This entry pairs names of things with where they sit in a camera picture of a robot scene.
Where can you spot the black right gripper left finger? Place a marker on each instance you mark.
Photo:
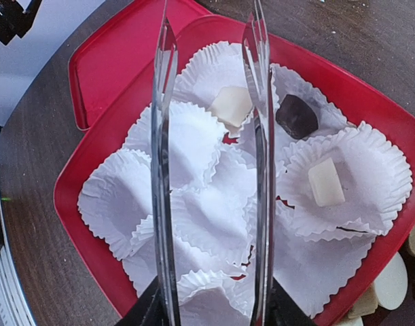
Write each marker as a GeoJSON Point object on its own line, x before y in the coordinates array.
{"type": "Point", "coordinates": [148, 310]}

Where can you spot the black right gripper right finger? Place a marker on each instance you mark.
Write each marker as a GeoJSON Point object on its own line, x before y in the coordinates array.
{"type": "Point", "coordinates": [283, 311]}

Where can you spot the white cube chocolate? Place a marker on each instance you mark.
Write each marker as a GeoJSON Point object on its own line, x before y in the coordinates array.
{"type": "Point", "coordinates": [325, 184]}

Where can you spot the dark brown chocolate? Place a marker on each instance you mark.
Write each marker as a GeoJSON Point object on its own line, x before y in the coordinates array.
{"type": "Point", "coordinates": [296, 117]}

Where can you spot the white square chocolate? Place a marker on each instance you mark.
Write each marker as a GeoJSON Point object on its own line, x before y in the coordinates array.
{"type": "Point", "coordinates": [232, 105]}

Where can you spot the red tin lid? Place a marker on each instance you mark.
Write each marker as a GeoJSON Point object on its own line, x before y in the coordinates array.
{"type": "Point", "coordinates": [104, 65]}

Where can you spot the tan ridged chocolate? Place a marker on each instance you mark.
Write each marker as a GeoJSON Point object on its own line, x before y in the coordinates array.
{"type": "Point", "coordinates": [365, 305]}

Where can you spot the white oval chocolate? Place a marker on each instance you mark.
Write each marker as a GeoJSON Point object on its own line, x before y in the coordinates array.
{"type": "Point", "coordinates": [391, 285]}

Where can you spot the white paper liners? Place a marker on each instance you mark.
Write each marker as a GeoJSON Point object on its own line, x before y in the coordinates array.
{"type": "Point", "coordinates": [212, 185]}

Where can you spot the red tin box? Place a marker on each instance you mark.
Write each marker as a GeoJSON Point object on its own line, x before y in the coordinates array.
{"type": "Point", "coordinates": [359, 101]}

